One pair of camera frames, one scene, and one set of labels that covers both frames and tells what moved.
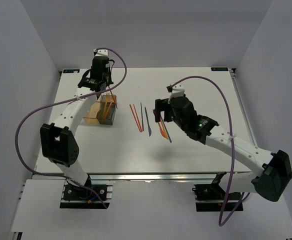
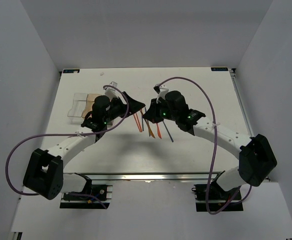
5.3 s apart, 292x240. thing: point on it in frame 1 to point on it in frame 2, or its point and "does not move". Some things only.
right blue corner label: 219,69 does not move
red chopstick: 135,118 does not move
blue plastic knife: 149,127 does not move
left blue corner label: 71,71 does not move
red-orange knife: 161,125 to 159,131
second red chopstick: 137,118 does not move
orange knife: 162,128 to 151,133
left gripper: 110,81 to 133,105
